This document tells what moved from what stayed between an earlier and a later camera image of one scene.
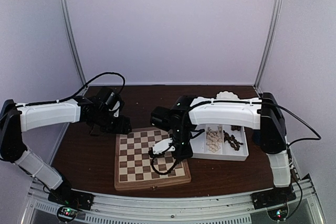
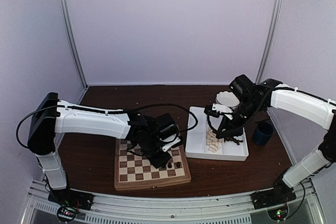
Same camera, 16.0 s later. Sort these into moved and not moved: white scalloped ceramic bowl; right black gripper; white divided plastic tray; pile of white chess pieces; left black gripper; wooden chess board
Moved: left black gripper; right black gripper
Not moved: wooden chess board; white scalloped ceramic bowl; white divided plastic tray; pile of white chess pieces
